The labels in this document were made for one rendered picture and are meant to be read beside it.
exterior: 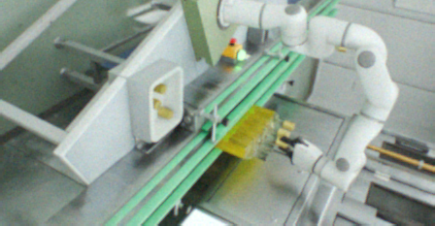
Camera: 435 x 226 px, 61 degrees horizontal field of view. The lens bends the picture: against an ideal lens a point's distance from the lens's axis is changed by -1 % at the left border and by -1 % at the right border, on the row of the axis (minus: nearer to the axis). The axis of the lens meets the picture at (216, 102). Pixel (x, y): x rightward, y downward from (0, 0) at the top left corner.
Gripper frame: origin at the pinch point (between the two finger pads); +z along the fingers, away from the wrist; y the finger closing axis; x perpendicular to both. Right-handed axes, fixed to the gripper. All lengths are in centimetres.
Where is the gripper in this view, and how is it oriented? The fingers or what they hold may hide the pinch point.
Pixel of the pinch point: (284, 144)
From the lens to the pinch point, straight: 146.7
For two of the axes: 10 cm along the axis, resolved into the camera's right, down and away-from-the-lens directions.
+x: -7.0, 3.7, -6.1
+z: -7.1, -4.2, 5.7
